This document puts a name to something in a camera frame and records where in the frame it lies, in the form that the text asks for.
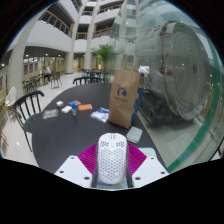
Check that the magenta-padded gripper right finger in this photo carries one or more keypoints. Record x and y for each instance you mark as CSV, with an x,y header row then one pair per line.
x,y
150,170

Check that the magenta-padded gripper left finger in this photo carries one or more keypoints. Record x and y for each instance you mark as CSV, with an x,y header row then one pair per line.
x,y
73,170

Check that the small white box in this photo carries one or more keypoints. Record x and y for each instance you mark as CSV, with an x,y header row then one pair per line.
x,y
60,104

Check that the person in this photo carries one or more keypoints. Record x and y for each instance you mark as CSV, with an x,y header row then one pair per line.
x,y
46,71

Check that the group of dark chairs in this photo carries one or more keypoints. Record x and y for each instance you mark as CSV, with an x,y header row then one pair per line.
x,y
31,83

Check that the white chair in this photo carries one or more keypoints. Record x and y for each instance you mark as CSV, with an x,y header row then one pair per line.
x,y
11,96

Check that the brown paper bag, blue print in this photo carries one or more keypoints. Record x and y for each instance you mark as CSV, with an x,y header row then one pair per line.
x,y
121,100

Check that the light teal mouse pad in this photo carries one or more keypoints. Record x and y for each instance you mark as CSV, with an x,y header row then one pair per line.
x,y
149,152

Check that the clear plastic bag, white contents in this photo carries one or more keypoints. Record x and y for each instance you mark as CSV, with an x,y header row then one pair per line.
x,y
100,115

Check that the clear bag with brown item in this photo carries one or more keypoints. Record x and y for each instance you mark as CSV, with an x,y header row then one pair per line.
x,y
50,114

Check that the black metal chair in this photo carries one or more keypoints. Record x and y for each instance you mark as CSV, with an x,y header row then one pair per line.
x,y
56,78

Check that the brown flat card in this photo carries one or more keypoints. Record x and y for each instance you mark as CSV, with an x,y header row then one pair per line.
x,y
76,102

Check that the white rectangular box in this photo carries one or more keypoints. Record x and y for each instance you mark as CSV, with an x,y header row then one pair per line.
x,y
66,109

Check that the green potted palm plant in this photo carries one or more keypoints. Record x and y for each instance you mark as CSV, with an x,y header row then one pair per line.
x,y
106,53

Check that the black wooden spindle chair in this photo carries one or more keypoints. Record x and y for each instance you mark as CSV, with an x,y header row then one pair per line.
x,y
26,98
85,80

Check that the white perforated computer mouse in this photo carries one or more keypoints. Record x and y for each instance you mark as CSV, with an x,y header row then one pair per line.
x,y
112,158

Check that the small bottle with blue cap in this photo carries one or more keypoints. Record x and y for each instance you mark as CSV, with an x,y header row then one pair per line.
x,y
74,109

